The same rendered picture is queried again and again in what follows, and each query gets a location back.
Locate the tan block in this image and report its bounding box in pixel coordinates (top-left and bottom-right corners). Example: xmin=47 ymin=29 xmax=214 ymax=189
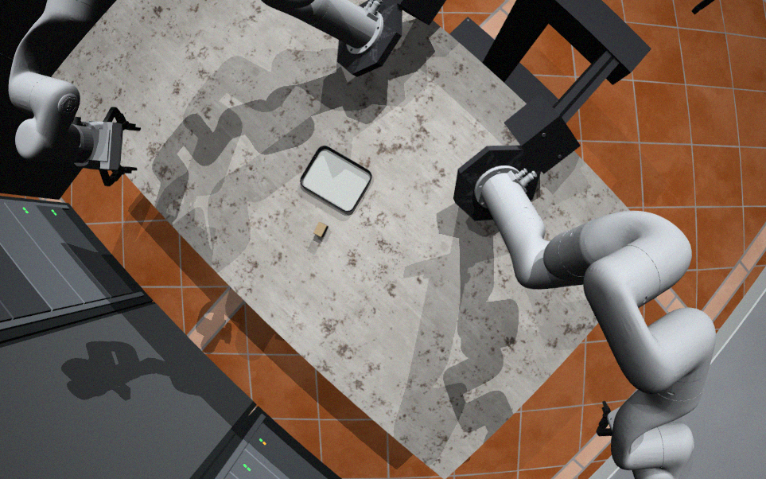
xmin=313 ymin=222 xmax=329 ymax=237

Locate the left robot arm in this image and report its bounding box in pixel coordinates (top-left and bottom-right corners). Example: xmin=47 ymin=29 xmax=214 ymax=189
xmin=474 ymin=166 xmax=716 ymax=479

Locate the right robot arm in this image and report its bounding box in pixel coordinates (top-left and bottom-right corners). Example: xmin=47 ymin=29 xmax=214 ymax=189
xmin=9 ymin=0 xmax=383 ymax=169

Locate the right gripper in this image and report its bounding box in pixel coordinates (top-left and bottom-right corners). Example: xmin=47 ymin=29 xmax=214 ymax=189
xmin=74 ymin=107 xmax=141 ymax=186

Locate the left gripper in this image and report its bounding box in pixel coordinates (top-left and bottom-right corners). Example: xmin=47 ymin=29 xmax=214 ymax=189
xmin=596 ymin=401 xmax=620 ymax=436

